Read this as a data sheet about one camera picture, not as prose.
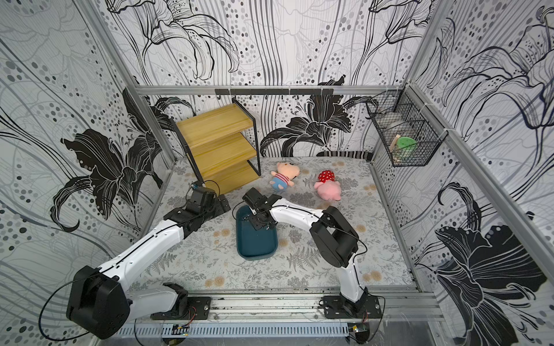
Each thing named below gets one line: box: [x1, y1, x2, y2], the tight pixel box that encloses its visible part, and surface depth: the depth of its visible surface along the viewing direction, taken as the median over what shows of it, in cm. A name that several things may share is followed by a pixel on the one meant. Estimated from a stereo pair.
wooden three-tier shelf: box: [170, 98, 262, 196], surface depth 93 cm
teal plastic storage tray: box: [235, 189, 282, 261], surface depth 82 cm
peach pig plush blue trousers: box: [269, 161, 301, 192], surface depth 106 cm
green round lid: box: [396, 136, 417, 148], surface depth 81 cm
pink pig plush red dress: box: [313, 169, 342, 202], surface depth 103 cm
